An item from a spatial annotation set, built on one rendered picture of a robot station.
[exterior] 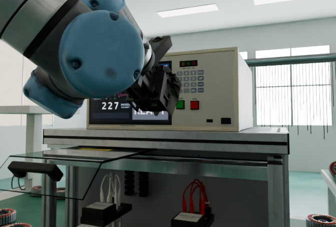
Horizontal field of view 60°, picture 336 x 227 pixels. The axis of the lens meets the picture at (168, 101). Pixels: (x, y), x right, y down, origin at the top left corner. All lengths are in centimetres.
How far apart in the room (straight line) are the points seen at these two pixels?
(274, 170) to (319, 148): 637
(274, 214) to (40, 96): 52
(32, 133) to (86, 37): 158
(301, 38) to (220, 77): 651
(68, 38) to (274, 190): 55
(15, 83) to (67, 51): 630
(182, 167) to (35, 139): 122
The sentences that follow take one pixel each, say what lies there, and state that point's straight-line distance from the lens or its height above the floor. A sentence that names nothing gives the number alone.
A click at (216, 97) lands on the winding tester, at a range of 72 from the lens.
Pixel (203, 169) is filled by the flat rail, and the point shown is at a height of 103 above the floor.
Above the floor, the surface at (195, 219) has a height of 92.
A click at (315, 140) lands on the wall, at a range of 703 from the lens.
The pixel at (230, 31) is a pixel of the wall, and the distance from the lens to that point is 737.
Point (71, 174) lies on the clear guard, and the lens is 60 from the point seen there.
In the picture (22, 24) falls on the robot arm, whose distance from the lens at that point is 27.
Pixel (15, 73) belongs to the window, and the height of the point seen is 203.
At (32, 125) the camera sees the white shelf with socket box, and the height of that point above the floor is 110.
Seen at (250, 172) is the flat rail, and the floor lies 103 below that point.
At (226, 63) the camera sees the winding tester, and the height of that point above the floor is 128.
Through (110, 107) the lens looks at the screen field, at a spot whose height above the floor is 118.
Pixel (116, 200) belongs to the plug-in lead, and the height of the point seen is 92.
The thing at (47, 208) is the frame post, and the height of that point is 89.
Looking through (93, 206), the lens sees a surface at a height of 92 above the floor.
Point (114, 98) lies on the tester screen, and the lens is 83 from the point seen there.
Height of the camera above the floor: 115
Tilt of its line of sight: 3 degrees up
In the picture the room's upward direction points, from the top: straight up
